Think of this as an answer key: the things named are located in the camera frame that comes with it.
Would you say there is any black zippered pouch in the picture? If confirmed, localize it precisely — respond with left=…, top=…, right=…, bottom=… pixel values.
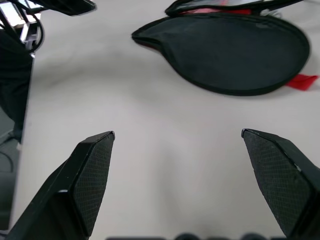
left=131, top=0, right=311, bottom=97

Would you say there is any black curved object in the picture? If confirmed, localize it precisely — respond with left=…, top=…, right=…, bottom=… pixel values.
left=43, top=0, right=97, bottom=17

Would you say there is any red fabric tab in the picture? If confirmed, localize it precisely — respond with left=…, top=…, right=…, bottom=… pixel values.
left=284, top=73, right=319, bottom=91

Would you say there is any black cloth drape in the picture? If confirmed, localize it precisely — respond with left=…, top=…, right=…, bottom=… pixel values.
left=0, top=29, right=34, bottom=145

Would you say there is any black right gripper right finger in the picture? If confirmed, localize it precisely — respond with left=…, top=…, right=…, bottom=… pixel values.
left=241, top=128, right=320, bottom=240

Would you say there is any red object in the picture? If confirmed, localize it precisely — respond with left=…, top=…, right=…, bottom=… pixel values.
left=178, top=6, right=252, bottom=16

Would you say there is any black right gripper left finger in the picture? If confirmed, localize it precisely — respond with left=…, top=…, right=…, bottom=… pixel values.
left=5, top=130, right=116, bottom=240

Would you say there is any black cable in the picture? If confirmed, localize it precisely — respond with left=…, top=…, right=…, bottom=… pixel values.
left=29, top=13, right=46, bottom=55

